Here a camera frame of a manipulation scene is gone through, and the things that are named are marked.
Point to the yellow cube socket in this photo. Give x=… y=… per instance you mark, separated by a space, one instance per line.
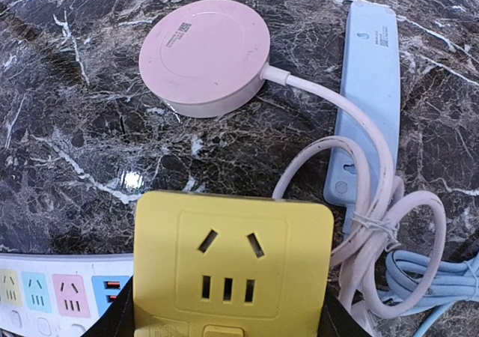
x=214 y=265

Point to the grey blue power strip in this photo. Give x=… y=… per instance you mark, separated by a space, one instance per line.
x=371 y=80

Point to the pink plug adapter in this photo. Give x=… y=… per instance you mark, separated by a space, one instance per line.
x=205 y=59

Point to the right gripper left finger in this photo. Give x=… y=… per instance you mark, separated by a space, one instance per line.
x=118 y=320

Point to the white power strip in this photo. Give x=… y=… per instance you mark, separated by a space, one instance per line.
x=59 y=295

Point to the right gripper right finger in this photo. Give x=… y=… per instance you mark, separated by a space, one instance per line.
x=336 y=321

